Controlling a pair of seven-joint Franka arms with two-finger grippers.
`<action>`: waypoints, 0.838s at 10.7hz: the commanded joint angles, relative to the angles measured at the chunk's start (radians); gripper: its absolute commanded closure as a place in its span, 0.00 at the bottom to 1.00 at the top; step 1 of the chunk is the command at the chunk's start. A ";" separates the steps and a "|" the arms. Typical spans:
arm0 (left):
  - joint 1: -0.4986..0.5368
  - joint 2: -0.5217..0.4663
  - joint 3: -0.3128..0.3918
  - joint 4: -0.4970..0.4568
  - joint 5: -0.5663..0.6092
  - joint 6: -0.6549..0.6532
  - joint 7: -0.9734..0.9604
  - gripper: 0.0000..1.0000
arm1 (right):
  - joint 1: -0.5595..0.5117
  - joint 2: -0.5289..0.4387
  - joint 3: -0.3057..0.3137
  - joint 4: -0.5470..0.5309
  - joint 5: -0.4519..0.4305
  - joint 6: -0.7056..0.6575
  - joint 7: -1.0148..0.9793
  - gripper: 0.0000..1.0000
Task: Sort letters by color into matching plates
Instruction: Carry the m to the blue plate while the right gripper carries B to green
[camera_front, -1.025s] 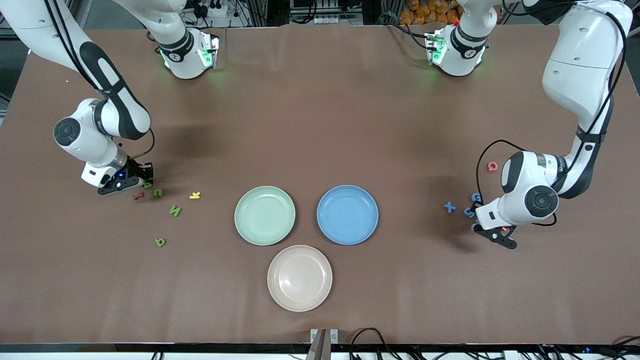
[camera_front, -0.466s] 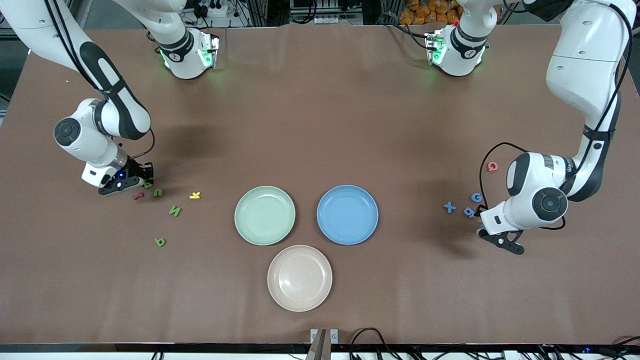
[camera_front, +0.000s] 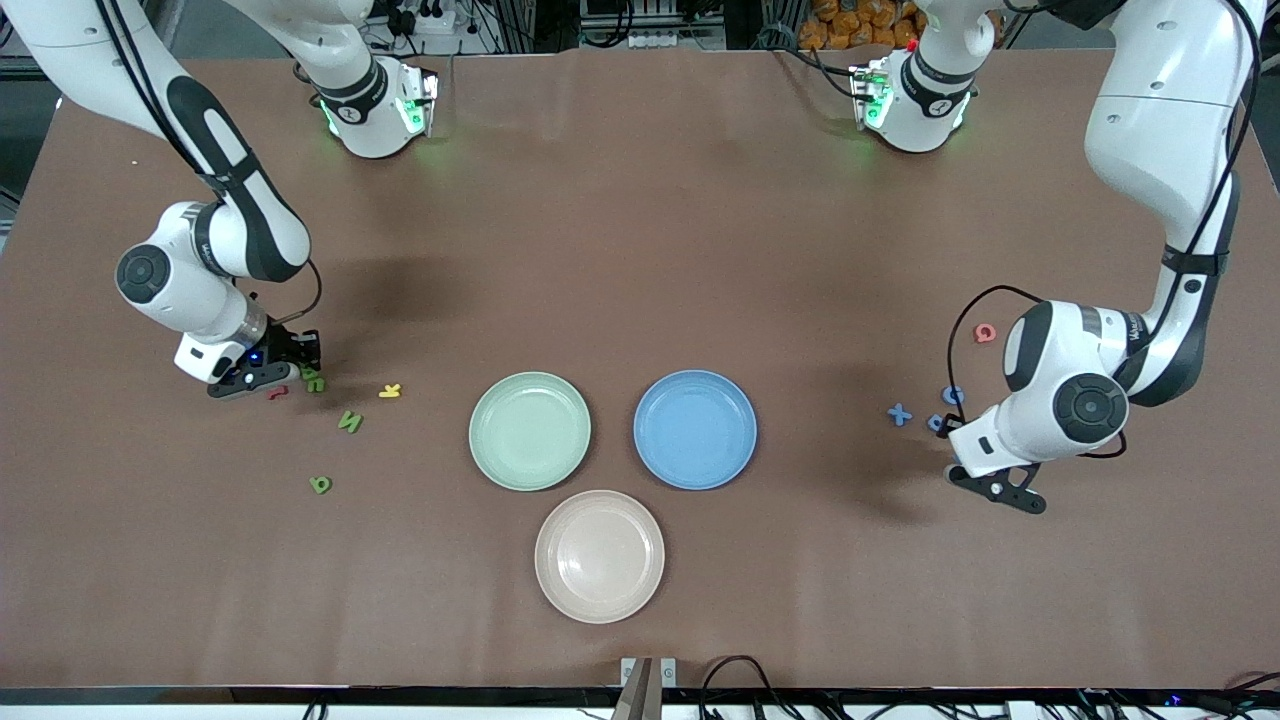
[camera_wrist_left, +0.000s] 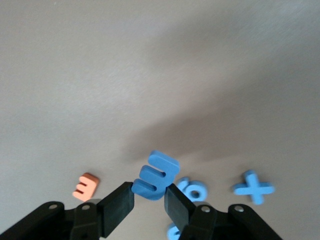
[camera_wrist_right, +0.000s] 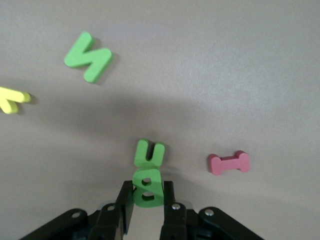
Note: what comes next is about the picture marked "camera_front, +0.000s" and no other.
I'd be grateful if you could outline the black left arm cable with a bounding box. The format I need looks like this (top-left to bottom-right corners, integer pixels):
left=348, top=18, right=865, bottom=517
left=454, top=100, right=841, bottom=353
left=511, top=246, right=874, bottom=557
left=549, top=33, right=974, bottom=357
left=945, top=0, right=1263, bottom=461

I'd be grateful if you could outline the white power strip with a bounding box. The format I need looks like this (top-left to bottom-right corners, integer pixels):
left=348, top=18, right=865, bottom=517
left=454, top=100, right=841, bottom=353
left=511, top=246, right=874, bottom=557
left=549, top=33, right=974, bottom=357
left=385, top=0, right=461, bottom=36

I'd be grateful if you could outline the metal table clamp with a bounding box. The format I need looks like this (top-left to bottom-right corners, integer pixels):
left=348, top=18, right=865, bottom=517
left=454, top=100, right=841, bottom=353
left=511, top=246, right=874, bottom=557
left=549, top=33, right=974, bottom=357
left=612, top=657, right=678, bottom=720

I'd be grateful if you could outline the black looped cable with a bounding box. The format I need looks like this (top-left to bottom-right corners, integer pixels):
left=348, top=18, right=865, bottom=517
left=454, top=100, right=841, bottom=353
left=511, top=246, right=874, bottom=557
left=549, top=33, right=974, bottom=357
left=697, top=655, right=801, bottom=720

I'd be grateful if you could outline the beige pink plate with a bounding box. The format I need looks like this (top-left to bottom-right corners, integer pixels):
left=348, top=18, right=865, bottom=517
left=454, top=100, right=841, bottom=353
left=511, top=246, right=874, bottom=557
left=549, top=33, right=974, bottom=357
left=534, top=489, right=666, bottom=625

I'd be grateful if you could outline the black base cable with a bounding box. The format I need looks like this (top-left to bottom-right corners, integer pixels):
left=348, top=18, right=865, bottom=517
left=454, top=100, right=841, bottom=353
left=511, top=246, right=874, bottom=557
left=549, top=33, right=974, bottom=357
left=765, top=30, right=863, bottom=99

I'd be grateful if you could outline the green plate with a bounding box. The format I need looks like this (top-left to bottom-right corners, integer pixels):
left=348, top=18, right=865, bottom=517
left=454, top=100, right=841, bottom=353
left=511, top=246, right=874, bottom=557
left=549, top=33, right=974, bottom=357
left=468, top=371, right=592, bottom=493

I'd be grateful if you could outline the orange snack bag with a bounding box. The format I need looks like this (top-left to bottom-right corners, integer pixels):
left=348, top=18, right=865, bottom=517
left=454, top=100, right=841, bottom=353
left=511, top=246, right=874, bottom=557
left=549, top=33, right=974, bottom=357
left=800, top=0, right=926, bottom=51

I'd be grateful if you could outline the blue plate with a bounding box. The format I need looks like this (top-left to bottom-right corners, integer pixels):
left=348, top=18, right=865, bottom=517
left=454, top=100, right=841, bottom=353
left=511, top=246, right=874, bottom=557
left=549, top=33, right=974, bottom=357
left=633, top=369, right=759, bottom=492

